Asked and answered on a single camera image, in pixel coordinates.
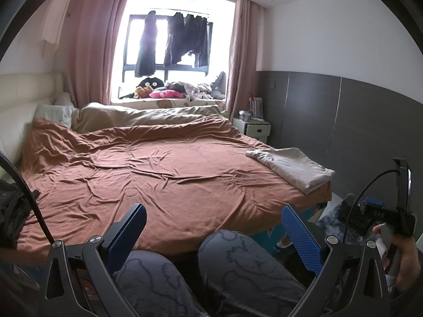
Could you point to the beige cloth cover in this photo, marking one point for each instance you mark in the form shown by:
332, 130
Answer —
54, 23

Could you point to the pink striped box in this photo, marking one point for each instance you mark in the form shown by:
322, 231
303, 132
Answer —
256, 109

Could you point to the brown plush toy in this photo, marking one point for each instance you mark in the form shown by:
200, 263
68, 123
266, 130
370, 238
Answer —
143, 91

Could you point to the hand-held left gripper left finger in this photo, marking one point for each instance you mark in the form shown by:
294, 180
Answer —
127, 237

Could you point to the grey shaggy rug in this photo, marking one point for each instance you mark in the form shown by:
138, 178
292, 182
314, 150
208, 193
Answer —
330, 224

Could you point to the dark hanging coat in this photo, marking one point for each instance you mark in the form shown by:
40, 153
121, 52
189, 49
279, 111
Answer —
147, 52

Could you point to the beige jacket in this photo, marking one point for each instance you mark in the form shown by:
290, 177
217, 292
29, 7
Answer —
294, 168

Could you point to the person's right leg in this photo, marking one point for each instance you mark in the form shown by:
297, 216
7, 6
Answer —
244, 270

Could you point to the brown duvet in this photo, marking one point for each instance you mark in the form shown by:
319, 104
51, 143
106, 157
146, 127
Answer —
148, 171

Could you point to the pale green pillow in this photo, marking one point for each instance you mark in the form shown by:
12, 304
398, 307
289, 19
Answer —
56, 115

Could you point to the beige duvet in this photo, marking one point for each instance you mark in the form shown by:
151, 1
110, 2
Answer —
148, 115

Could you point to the pink curtain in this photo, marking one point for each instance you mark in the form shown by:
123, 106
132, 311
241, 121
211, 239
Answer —
243, 56
92, 46

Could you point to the window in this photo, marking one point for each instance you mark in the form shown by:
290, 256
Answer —
132, 46

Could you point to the cream padded headboard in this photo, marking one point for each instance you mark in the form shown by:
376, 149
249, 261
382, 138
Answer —
23, 95

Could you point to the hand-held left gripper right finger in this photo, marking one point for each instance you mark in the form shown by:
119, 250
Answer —
300, 237

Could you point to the pink cloth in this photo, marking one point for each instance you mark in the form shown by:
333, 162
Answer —
165, 94

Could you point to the black clothes pile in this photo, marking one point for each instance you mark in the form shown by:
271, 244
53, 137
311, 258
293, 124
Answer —
13, 211

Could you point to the pile of mixed clothes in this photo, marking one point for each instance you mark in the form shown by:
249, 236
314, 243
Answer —
195, 90

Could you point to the person's right hand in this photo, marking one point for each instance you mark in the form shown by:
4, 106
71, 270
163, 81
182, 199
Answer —
409, 261

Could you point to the white nightstand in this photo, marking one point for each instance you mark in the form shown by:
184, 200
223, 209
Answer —
256, 132

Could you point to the black plush toy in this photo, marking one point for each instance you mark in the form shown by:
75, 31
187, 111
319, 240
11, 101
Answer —
150, 82

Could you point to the white pillow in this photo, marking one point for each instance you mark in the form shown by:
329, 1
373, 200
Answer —
64, 99

